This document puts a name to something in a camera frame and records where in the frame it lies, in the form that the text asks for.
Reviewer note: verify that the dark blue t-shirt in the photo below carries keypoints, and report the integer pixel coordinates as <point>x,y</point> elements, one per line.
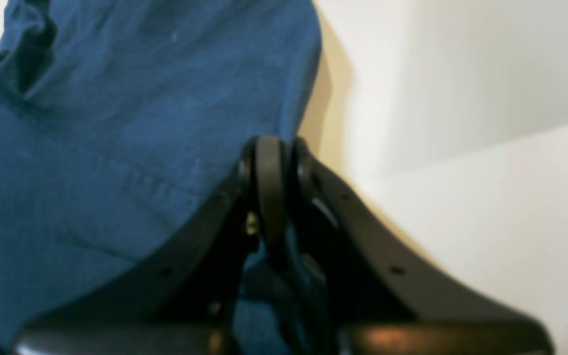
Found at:
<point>119,117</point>

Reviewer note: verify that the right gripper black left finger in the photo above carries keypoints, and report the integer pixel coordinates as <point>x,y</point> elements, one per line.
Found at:
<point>181,299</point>

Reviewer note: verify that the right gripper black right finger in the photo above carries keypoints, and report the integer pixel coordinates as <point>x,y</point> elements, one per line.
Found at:
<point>382,297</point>

